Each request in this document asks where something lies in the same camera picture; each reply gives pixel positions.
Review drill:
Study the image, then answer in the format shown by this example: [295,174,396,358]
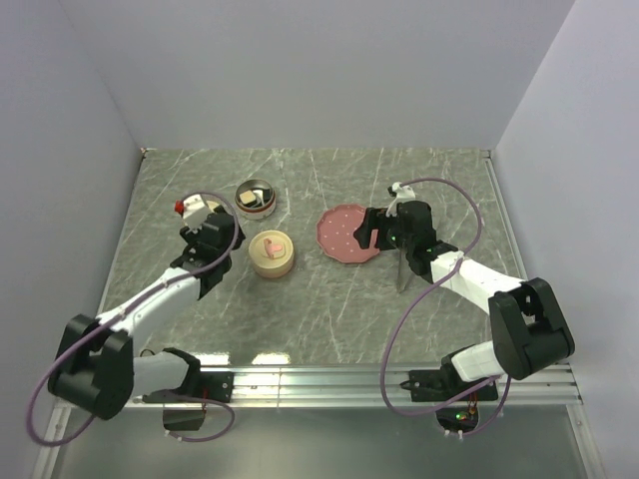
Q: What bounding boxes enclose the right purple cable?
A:
[378,177,511,436]

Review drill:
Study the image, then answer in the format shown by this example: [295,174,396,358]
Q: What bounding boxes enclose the pink scalloped plate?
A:
[316,204,379,264]

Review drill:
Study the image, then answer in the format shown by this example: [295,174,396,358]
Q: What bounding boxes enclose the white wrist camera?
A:
[174,195,212,230]
[387,182,415,208]

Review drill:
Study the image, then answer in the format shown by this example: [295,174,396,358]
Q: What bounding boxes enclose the cream lid with pink handle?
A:
[248,230,295,261]

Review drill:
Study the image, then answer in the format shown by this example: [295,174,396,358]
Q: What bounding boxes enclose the metal tongs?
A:
[395,247,413,293]

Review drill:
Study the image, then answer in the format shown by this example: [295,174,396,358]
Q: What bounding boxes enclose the purple cable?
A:
[25,192,240,446]
[378,177,511,436]

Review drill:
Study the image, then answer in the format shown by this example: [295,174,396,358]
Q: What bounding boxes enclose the tan sushi piece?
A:
[238,190,258,208]

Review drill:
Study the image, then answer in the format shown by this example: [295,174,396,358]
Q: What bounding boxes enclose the steel lunch box bowl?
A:
[235,179,277,221]

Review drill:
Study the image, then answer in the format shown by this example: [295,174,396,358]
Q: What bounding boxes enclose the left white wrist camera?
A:
[174,195,212,230]

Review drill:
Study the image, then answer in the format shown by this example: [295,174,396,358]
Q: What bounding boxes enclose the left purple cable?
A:
[25,192,240,446]

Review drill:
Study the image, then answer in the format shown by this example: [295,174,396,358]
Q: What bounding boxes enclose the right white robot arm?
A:
[353,201,575,399]

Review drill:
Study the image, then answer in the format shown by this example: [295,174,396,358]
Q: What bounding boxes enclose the pink lunch box tier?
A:
[252,256,294,279]

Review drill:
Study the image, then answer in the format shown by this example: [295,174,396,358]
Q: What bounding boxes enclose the aluminium mounting rail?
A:
[54,362,583,410]

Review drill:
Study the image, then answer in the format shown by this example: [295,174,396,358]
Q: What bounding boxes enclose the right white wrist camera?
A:
[387,182,415,208]

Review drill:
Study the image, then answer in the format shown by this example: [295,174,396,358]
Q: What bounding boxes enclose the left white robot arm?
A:
[47,207,245,420]

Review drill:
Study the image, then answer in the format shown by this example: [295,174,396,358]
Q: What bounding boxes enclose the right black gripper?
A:
[352,208,413,253]

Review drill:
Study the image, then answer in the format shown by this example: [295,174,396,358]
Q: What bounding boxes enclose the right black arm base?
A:
[399,365,499,433]

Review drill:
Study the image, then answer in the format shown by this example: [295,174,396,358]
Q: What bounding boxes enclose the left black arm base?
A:
[135,370,236,443]

